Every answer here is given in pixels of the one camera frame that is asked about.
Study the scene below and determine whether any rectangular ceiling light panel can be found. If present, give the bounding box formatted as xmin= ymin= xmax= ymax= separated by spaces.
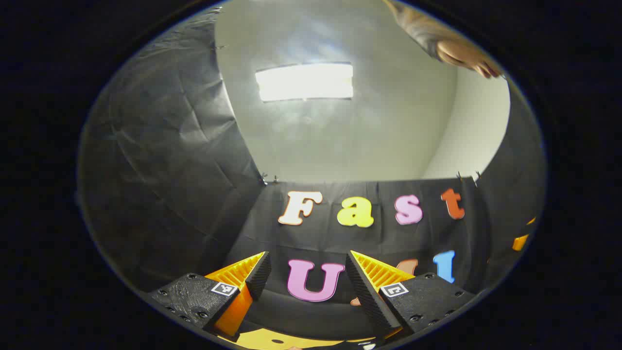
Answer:
xmin=255 ymin=62 xmax=354 ymax=103

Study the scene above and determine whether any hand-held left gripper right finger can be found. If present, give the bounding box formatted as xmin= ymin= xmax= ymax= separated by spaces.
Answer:
xmin=345 ymin=250 xmax=476 ymax=341

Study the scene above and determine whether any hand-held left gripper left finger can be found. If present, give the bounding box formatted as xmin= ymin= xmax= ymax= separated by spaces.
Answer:
xmin=146 ymin=251 xmax=272 ymax=341

